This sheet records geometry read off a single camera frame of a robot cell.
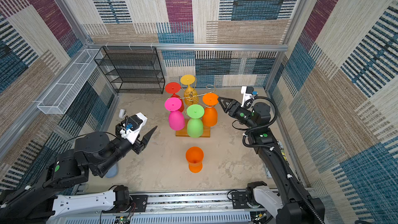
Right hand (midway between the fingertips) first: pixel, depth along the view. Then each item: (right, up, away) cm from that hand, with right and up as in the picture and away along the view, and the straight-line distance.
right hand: (219, 102), depth 70 cm
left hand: (-26, -6, -16) cm, 31 cm away
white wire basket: (-72, +2, +2) cm, 72 cm away
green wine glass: (-11, -10, +1) cm, 15 cm away
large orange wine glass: (-4, -6, +6) cm, 9 cm away
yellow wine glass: (-13, +3, +5) cm, 14 cm away
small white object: (-61, -7, +34) cm, 70 cm away
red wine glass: (-21, +7, +5) cm, 23 cm away
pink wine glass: (-20, -7, +4) cm, 22 cm away
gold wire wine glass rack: (-19, -18, +27) cm, 37 cm away
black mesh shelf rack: (-56, +23, +41) cm, 73 cm away
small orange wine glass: (-11, -26, +7) cm, 29 cm away
